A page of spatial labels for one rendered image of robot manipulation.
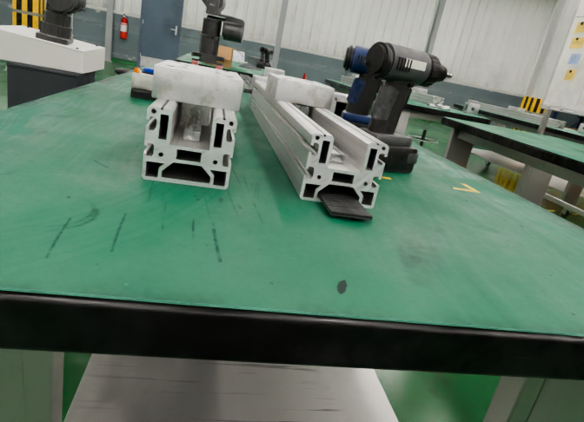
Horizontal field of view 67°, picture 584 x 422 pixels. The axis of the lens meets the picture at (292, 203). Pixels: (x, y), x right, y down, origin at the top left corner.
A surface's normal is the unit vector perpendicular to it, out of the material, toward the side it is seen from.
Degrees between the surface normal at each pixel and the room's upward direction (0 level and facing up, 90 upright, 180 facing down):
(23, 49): 90
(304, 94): 90
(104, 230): 0
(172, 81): 90
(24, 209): 0
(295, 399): 0
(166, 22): 90
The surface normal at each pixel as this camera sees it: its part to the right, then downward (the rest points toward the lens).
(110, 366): 0.19, -0.93
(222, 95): 0.17, 0.34
